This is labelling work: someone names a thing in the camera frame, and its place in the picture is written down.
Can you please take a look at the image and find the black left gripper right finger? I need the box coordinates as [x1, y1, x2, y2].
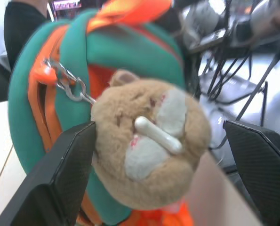
[223, 119, 280, 226]

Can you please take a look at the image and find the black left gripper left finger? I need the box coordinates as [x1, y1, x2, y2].
[0, 121, 97, 226]

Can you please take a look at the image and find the orange and teal backpack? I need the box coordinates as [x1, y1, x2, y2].
[8, 0, 194, 226]

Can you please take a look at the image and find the grey equipment with black parts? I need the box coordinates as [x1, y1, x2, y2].
[178, 0, 280, 54]

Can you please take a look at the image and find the person in black clothing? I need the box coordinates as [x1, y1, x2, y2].
[3, 0, 51, 71]

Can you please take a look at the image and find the silver keychain clasp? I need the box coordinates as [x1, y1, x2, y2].
[43, 57, 97, 104]

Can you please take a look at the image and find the tan plush hamster keychain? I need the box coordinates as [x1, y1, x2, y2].
[90, 69, 212, 210]

